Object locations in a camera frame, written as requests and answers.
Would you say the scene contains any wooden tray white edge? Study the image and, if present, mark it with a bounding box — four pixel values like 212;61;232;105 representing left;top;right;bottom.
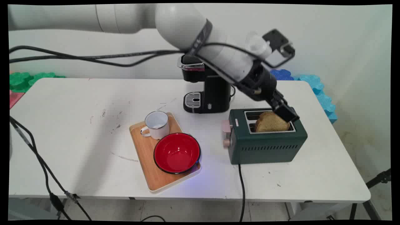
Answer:
129;112;202;192

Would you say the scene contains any red bowl black rim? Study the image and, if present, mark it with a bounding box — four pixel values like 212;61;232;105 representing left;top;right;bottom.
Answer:
153;132;201;174

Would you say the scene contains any light blue foam mat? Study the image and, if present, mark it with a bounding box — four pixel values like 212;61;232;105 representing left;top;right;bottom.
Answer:
294;74;338;124

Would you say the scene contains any dark green toaster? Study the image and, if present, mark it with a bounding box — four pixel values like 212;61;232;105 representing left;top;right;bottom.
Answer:
222;108;308;165

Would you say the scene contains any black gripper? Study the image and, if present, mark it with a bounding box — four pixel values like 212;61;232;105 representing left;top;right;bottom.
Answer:
237;60;300;123

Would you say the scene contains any green foam mat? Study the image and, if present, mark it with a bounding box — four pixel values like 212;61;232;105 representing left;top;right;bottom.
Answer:
9;72;66;93

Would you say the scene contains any pink foam mat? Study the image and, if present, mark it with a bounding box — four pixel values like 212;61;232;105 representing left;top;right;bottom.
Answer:
9;91;25;110

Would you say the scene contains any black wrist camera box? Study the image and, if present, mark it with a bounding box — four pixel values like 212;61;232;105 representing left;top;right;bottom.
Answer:
262;29;296;58

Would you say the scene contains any white enamel mug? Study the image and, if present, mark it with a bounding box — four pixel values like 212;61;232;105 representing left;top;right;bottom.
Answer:
140;111;170;140

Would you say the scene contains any black tripod stand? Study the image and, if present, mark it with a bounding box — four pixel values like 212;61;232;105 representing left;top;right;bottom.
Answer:
349;168;392;221

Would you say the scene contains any black toaster power cord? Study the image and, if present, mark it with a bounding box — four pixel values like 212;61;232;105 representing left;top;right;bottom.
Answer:
238;164;246;222

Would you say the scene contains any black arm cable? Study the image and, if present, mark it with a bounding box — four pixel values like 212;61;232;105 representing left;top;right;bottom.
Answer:
9;42;296;94

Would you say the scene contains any black cable with connector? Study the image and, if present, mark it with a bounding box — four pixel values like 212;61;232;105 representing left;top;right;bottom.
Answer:
9;116;93;221

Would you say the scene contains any black floor cable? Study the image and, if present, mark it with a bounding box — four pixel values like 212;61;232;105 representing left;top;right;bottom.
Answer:
140;215;166;222

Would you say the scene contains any toasted bread slice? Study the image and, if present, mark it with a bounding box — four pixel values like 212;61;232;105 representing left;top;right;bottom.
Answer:
254;111;291;133

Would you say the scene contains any dark blue foam mat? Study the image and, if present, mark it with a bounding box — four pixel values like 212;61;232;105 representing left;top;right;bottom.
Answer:
270;69;294;81

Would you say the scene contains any black coffee machine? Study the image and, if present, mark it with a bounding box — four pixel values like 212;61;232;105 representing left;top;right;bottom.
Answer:
177;54;236;114

